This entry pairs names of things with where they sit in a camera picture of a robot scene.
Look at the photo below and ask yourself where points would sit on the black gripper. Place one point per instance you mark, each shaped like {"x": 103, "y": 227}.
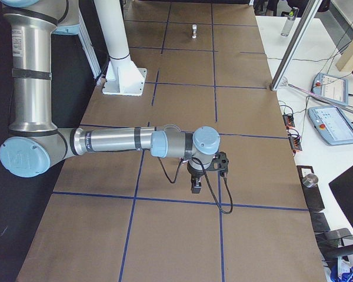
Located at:
{"x": 195, "y": 170}

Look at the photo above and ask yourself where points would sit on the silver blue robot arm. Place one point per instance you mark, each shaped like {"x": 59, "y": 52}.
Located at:
{"x": 36, "y": 144}

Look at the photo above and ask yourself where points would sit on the orange black connector block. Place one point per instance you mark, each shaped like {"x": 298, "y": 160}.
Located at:
{"x": 288, "y": 121}

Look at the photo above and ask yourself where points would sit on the steel cylinder weight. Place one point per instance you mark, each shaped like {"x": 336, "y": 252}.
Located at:
{"x": 310, "y": 180}

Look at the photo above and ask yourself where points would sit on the near teach pendant tablet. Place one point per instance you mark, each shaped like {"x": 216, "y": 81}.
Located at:
{"x": 332, "y": 125}

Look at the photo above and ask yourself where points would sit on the teach pendant tablet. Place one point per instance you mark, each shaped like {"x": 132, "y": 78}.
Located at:
{"x": 332, "y": 125}
{"x": 331, "y": 87}

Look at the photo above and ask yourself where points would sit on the far teach pendant tablet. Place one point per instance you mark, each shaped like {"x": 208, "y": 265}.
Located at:
{"x": 331, "y": 87}

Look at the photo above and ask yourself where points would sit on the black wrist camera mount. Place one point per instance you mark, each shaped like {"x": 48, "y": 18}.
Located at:
{"x": 219, "y": 164}

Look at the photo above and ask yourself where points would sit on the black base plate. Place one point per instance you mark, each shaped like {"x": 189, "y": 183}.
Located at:
{"x": 312, "y": 194}

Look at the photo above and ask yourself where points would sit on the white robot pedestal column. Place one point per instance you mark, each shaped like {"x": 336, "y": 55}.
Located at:
{"x": 122, "y": 77}

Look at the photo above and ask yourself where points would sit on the aluminium frame post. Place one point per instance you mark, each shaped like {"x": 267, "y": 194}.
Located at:
{"x": 296, "y": 39}

